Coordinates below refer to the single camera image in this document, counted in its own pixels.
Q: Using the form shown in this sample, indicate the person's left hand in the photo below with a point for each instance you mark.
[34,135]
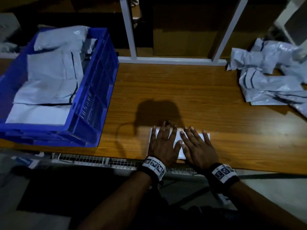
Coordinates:
[164,147]

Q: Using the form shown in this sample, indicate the person's right hand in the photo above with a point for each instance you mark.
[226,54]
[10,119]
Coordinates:
[199,151]

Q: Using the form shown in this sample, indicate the white packet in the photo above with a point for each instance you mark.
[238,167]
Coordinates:
[180,148]

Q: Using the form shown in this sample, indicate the blue plastic crate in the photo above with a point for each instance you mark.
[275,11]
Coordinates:
[96,98]

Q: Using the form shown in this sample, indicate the pile of grey mailer bags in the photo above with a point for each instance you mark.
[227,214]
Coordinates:
[268,86]

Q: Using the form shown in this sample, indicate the packed white bags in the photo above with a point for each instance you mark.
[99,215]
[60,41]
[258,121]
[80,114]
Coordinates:
[48,79]

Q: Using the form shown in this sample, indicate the person's left forearm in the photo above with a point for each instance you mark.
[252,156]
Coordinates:
[115,203]

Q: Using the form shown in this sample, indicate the person's right forearm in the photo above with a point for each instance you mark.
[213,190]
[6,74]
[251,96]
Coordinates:
[264,206]

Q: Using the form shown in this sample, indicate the wooden table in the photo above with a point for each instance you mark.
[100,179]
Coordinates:
[168,88]

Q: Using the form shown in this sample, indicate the white metal shelf leg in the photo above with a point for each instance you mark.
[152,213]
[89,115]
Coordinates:
[230,28]
[127,26]
[290,12]

